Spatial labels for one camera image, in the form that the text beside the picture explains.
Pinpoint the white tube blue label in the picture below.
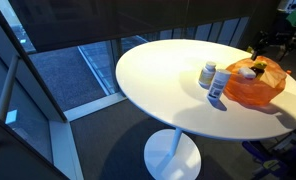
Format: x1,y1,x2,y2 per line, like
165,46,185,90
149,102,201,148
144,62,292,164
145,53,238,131
207,69,231,100

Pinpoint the orange plastic bag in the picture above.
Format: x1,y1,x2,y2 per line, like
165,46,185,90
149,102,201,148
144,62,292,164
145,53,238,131
224,56,287,106

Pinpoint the grey metal handrail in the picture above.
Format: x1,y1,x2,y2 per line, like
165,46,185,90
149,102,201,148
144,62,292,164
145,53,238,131
0,56,20,122

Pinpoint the brown bottle yellow label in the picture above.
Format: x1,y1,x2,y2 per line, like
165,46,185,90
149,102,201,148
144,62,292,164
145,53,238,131
251,62,267,78

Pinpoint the white table pedestal base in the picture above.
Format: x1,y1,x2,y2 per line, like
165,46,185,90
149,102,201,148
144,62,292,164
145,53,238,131
144,128,202,180

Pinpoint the white cap bottle in bag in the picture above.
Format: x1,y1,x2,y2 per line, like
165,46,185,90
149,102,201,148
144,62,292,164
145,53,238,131
238,67,256,79

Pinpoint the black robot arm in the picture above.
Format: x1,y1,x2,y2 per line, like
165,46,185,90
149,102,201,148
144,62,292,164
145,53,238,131
250,11,296,61

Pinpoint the white bottle yellow label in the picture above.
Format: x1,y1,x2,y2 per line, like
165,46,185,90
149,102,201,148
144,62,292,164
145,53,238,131
198,61,216,89

